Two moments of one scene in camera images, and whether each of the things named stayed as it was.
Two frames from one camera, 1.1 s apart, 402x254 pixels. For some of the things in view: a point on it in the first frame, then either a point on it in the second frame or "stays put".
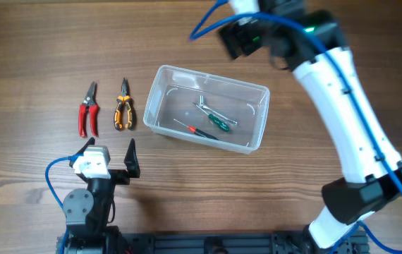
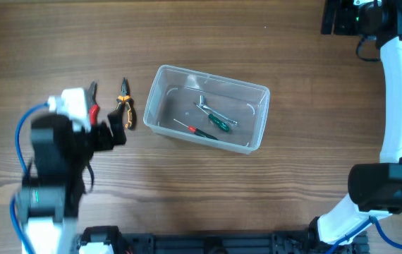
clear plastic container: (216, 111) stays put
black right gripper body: (253, 36) → (351, 20)
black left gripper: (123, 176) → (101, 130)
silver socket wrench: (202, 104) stays put
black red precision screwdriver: (196, 130) stays put
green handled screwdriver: (223, 125) stays put
